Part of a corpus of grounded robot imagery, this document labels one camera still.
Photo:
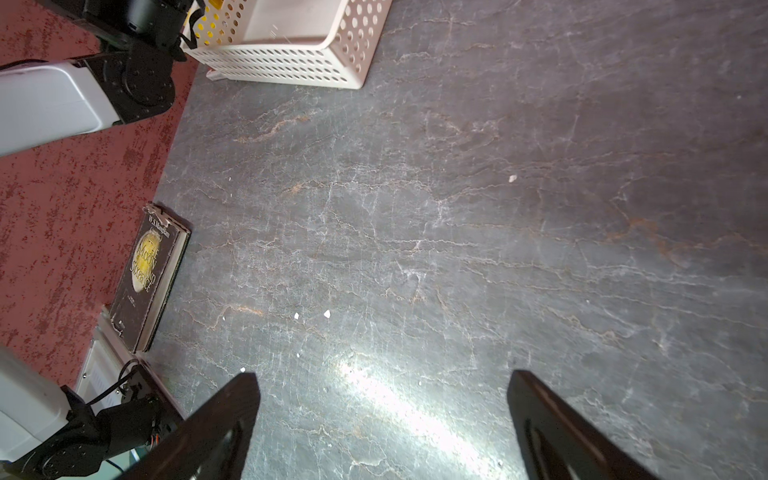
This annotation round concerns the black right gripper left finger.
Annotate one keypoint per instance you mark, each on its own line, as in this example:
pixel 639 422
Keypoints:
pixel 213 442

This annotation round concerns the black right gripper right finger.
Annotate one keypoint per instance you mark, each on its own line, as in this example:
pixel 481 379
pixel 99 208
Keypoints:
pixel 556 442

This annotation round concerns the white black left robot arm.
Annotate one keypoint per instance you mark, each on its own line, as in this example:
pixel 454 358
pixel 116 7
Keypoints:
pixel 49 431

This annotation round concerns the black hardcover book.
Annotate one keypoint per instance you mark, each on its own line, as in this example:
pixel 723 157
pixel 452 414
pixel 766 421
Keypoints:
pixel 145 285

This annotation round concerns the white perforated plastic basket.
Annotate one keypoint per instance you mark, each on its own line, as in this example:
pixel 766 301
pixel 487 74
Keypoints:
pixel 309 43

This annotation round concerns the yellow metal pencil bucket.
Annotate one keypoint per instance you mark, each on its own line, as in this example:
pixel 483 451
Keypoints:
pixel 218 22

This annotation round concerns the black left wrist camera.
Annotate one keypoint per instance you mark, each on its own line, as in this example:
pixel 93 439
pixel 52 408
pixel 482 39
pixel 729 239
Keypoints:
pixel 120 23

